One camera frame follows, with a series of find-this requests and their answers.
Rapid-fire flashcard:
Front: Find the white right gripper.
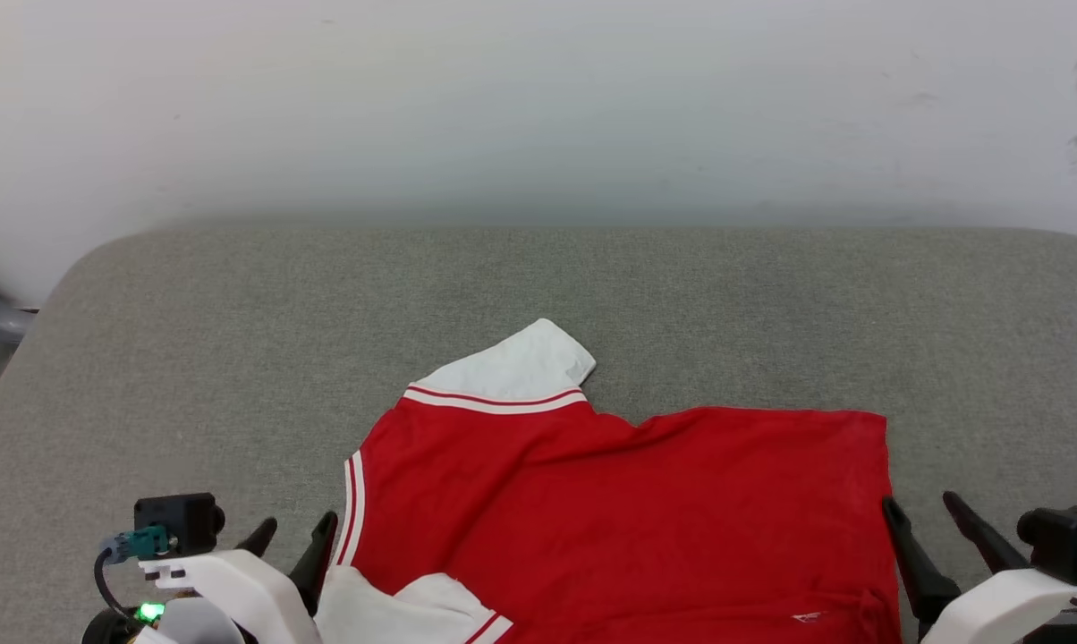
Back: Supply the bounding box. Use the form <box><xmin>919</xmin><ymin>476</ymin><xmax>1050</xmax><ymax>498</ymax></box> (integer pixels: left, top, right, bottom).
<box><xmin>880</xmin><ymin>489</ymin><xmax>1077</xmax><ymax>644</ymax></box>

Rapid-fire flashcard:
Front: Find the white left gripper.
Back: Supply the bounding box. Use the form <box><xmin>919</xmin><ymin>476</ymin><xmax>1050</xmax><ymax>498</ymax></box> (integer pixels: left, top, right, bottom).
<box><xmin>138</xmin><ymin>510</ymin><xmax>340</xmax><ymax>644</ymax></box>

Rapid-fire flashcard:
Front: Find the red and white shirt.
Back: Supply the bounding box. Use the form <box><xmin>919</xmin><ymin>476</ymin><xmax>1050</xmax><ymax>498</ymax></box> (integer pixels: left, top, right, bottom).
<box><xmin>313</xmin><ymin>318</ymin><xmax>905</xmax><ymax>644</ymax></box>

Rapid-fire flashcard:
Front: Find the teal left camera connector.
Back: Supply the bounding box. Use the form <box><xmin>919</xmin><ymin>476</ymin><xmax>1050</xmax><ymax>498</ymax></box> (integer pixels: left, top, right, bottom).
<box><xmin>99</xmin><ymin>525</ymin><xmax>172</xmax><ymax>565</ymax></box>

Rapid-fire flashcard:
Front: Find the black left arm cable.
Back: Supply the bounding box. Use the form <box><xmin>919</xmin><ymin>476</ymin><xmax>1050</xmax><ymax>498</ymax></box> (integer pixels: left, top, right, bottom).
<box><xmin>93</xmin><ymin>546</ymin><xmax>139</xmax><ymax>623</ymax></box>

